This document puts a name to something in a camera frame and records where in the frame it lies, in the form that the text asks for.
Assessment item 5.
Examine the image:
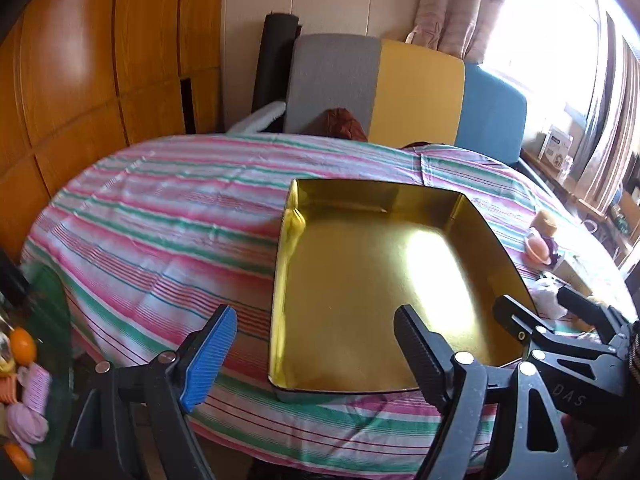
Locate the window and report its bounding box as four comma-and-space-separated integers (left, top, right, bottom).
482, 0, 606, 126

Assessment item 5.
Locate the gold tin tray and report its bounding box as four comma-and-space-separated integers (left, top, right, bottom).
267, 177, 538, 393

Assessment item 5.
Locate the white plastic wrap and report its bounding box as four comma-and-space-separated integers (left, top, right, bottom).
532, 277, 568, 321

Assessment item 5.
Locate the wooden wardrobe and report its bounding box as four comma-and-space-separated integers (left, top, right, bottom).
0, 0, 226, 261

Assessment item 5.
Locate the pink patterned curtain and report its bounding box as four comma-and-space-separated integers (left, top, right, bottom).
407, 0, 513, 61

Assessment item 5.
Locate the striped side curtain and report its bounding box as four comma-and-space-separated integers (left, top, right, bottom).
575, 10, 640, 211

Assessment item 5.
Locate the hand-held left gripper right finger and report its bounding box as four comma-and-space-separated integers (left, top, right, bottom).
393, 304, 576, 480

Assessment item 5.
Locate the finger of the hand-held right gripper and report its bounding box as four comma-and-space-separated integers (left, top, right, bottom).
492, 294, 556, 356
557, 285, 631, 343

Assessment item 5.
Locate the grey yellow blue sofa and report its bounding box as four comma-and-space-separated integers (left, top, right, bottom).
282, 32, 528, 166

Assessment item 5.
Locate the black rolled mat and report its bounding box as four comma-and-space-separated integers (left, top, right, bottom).
250, 14, 301, 113

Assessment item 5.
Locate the pink silicone cup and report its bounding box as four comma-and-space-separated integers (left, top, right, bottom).
525, 230, 553, 263

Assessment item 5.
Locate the striped tablecloth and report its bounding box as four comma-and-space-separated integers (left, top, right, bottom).
20, 132, 636, 466

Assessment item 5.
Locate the orange fruit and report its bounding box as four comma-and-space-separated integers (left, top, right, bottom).
2, 442, 33, 476
10, 327, 38, 366

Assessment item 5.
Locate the white foam piece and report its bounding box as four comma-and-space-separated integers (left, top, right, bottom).
225, 101, 287, 134

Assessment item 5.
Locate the white box with print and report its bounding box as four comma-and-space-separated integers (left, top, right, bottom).
542, 125, 576, 168

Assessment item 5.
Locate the brown red cloth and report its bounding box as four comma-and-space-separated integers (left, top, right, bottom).
315, 107, 368, 142

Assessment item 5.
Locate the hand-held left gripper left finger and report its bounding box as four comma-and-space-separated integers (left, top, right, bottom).
52, 305, 238, 480

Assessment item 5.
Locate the yellow sponge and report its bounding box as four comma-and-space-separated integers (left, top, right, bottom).
532, 210, 560, 238

